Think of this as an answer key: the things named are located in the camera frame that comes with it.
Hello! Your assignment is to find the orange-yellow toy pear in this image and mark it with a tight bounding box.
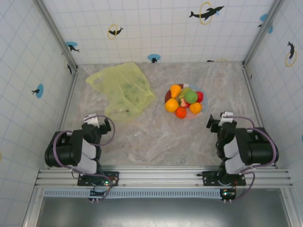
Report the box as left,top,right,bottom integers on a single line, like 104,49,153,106
169,84,182,99

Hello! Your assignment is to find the aluminium mounting rail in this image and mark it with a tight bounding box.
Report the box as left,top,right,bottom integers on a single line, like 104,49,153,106
35,165,293,189

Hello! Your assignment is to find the right controller board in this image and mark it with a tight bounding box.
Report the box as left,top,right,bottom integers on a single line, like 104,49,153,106
219,188,237,202

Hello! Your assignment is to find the round pale plate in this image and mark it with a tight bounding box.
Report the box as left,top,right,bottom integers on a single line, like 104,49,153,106
165,83,209,120

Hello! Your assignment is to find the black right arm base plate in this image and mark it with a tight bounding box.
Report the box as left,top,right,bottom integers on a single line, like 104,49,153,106
202,170,246,187

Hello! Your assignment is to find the large yellow-orange toy orange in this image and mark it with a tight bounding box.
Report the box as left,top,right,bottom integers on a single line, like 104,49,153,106
164,98,179,113

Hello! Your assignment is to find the controller board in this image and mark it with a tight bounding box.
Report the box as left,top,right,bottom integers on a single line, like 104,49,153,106
89,186,112,202
219,188,237,202

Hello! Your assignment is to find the yellow-green plastic bag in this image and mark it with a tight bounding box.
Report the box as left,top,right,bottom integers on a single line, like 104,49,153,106
85,62,156,122

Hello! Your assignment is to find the green toy apple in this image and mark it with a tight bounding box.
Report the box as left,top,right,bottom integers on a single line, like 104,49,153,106
184,90,198,104

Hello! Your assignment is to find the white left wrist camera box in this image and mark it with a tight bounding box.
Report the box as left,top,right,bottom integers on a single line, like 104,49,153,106
82,113,100,126

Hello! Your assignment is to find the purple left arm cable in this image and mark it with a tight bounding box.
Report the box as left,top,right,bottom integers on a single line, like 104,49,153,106
52,115,116,175

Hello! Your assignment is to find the black dolphin yellow ring sticker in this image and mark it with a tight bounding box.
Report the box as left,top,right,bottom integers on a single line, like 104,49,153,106
188,1,225,26

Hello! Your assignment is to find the left controller board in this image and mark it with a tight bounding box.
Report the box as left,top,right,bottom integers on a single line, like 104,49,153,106
89,186,112,202

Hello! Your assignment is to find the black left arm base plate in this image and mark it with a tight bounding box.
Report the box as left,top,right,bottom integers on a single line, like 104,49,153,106
77,170,120,187

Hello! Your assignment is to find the aluminium frame post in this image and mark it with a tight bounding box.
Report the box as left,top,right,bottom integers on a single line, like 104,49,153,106
242,0,285,67
35,0,79,71

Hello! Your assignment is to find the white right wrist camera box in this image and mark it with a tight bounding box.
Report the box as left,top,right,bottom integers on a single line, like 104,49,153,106
218,112,237,126

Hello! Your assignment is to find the small yellow-orange toy orange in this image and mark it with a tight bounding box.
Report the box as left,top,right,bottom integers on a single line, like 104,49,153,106
189,102,203,114

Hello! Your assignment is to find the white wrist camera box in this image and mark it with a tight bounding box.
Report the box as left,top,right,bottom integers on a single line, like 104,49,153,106
82,113,100,126
218,112,237,126

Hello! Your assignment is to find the white slotted cable duct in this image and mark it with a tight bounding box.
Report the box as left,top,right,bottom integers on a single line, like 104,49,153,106
44,188,237,198

